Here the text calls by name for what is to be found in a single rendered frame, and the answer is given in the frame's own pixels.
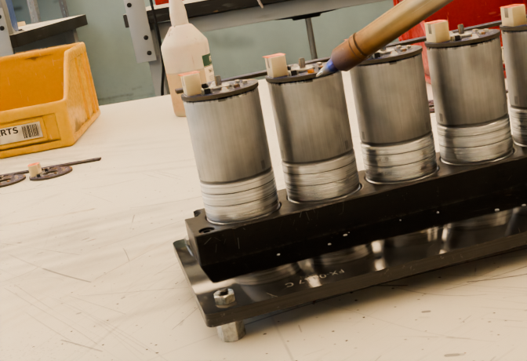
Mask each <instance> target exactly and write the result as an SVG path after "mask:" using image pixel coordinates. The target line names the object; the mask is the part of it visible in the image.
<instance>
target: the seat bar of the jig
mask: <svg viewBox="0 0 527 361"><path fill-rule="evenodd" d="M511 136H512V143H513V150H514V154H513V155H511V156H509V157H507V158H505V159H501V160H498V161H495V162H488V163H483V164H477V165H468V166H456V165H449V164H445V163H443V162H442V161H441V155H440V151H439V152H436V156H437V163H438V172H437V173H435V174H434V175H432V176H429V177H426V178H424V179H421V180H415V181H411V182H407V183H401V184H372V183H369V182H367V181H366V176H365V170H360V171H358V176H359V181H360V187H361V190H359V191H358V192H356V193H354V194H353V195H350V196H348V197H345V198H342V199H337V200H334V201H331V202H322V203H315V204H298V203H293V202H289V200H288V196H287V191H286V188H284V189H281V190H278V197H279V203H280V207H281V208H280V209H279V210H277V211H275V212H274V213H272V214H270V215H268V216H266V217H262V218H260V219H256V220H254V221H247V222H243V223H238V224H212V223H209V222H207V216H206V214H205V208H202V209H199V210H195V211H193V212H194V217H192V218H188V219H185V224H186V229H187V235H188V239H189V243H190V247H191V249H192V251H193V253H194V255H195V257H196V259H197V261H198V263H199V265H200V266H206V265H209V264H215V263H218V262H221V261H227V260H230V259H234V258H237V257H243V256H246V255H250V254H253V253H258V252H261V251H265V250H270V249H274V248H277V247H280V246H286V245H289V244H293V243H296V242H302V241H305V240H308V239H314V238H317V237H321V236H324V235H330V234H333V233H337V232H342V231H346V230H349V229H352V228H358V227H361V226H365V225H368V224H374V223H377V222H381V221H386V220H390V219H393V218H396V217H402V216H405V215H408V214H411V213H417V212H420V211H424V210H429V209H433V208H436V207H439V206H445V205H448V204H452V203H455V202H461V201H464V200H468V199H473V198H477V197H480V196H483V195H489V194H492V193H496V192H499V191H505V190H508V189H512V188H517V187H521V186H524V185H527V147H524V146H519V145H516V144H514V139H513V134H511Z"/></svg>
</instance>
